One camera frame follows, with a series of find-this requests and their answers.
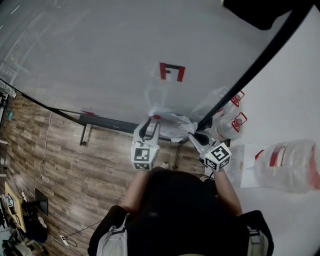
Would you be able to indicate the white plastic bag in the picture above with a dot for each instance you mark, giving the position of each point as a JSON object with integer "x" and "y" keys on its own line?
{"x": 175, "y": 122}

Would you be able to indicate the person's left forearm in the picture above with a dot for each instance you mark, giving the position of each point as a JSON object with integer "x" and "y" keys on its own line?
{"x": 136, "y": 192}

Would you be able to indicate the small yellow wooden table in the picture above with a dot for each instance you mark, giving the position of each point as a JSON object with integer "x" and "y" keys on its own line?
{"x": 15, "y": 207}

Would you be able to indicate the red round magnet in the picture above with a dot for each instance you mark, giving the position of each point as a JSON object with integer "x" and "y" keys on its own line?
{"x": 156, "y": 116}

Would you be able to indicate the red black tape mark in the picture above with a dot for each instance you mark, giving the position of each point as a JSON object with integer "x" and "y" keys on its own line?
{"x": 162, "y": 72}

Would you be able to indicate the plastic-wrapped large water bottle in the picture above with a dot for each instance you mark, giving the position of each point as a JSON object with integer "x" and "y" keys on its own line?
{"x": 287, "y": 165}

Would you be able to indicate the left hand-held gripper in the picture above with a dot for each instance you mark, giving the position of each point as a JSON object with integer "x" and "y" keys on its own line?
{"x": 145, "y": 157}

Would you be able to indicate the white water dispenser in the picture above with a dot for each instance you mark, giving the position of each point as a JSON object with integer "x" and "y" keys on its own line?
{"x": 237, "y": 165}

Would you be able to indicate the white power strip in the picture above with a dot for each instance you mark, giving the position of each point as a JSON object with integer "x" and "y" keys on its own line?
{"x": 64, "y": 240}

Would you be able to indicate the person's white shoe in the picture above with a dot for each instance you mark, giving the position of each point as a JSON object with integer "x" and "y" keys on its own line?
{"x": 164, "y": 165}

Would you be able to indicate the black monitor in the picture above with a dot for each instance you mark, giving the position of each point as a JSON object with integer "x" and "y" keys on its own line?
{"x": 42, "y": 201}

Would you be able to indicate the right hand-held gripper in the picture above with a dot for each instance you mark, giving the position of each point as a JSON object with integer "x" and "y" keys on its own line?
{"x": 217, "y": 157}

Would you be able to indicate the person's black shirt torso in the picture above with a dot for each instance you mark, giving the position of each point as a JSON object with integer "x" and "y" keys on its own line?
{"x": 180, "y": 212}

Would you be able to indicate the whiteboard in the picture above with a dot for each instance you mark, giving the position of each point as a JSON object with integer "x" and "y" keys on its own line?
{"x": 100, "y": 50}

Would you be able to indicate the person's right forearm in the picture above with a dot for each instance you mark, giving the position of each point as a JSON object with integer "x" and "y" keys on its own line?
{"x": 227, "y": 192}

